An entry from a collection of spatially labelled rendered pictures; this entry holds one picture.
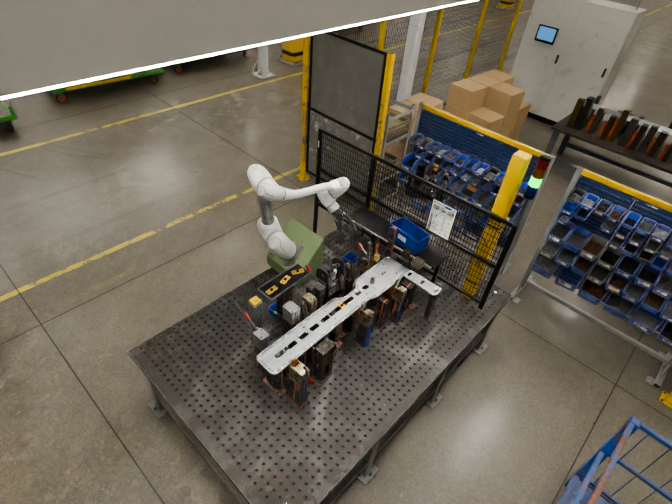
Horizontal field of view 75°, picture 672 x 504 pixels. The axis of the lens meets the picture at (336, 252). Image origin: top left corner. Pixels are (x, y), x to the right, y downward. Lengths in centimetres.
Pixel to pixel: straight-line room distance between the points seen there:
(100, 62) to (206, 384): 293
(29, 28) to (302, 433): 277
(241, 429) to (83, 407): 159
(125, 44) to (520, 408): 412
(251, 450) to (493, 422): 206
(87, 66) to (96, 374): 406
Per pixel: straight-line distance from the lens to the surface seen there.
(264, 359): 282
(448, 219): 351
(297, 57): 1045
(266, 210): 334
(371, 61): 488
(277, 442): 289
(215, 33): 29
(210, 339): 334
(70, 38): 25
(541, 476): 401
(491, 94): 727
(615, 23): 884
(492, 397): 419
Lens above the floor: 331
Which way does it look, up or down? 41 degrees down
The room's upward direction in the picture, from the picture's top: 6 degrees clockwise
